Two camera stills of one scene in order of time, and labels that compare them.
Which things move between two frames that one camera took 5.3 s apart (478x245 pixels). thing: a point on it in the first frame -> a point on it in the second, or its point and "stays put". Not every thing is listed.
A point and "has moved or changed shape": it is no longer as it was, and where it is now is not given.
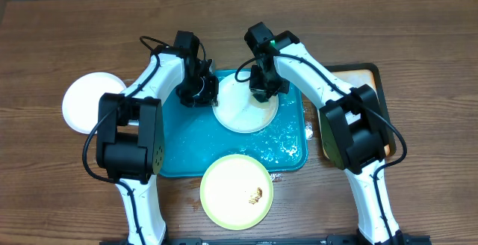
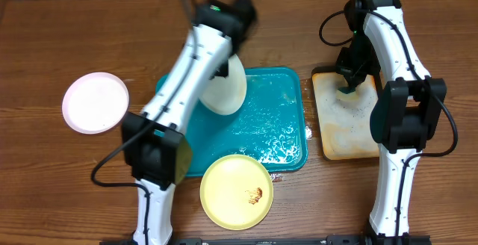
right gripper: [261, 88] -> [352, 74]
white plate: [237, 109] has moved or changed shape
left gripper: [208, 100] -> [222, 71]
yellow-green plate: [237, 192] stays put
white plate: [81, 98] stays put
